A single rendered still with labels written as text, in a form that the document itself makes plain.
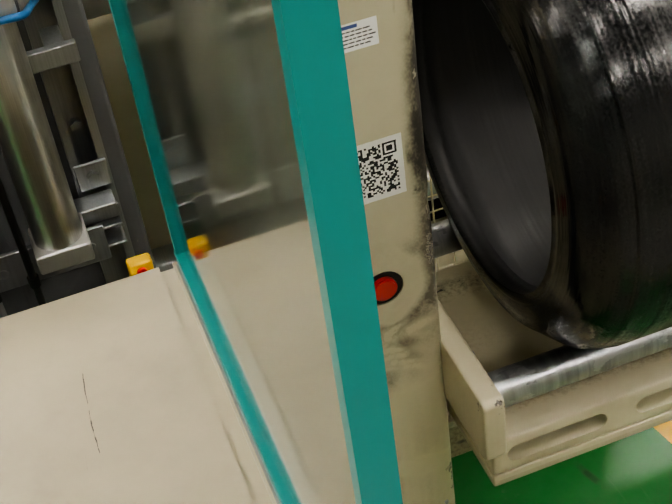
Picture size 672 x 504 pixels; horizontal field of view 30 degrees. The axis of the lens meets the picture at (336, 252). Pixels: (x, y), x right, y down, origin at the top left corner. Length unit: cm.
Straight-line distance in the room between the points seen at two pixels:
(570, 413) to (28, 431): 70
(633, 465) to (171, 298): 161
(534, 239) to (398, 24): 53
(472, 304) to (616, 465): 92
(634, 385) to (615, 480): 103
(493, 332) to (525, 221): 15
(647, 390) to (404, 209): 40
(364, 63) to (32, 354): 41
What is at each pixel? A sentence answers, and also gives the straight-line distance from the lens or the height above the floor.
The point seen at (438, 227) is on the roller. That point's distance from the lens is 167.
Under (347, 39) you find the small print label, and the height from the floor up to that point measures 138.
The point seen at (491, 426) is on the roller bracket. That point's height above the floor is 91.
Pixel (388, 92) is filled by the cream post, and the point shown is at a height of 131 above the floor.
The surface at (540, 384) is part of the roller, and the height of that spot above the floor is 91.
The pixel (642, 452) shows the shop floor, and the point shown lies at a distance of 260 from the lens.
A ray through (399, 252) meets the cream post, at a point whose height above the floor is 110.
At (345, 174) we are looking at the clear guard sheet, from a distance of 43.
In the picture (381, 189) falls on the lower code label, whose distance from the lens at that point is 129.
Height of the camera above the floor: 199
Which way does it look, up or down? 40 degrees down
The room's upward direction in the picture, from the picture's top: 9 degrees counter-clockwise
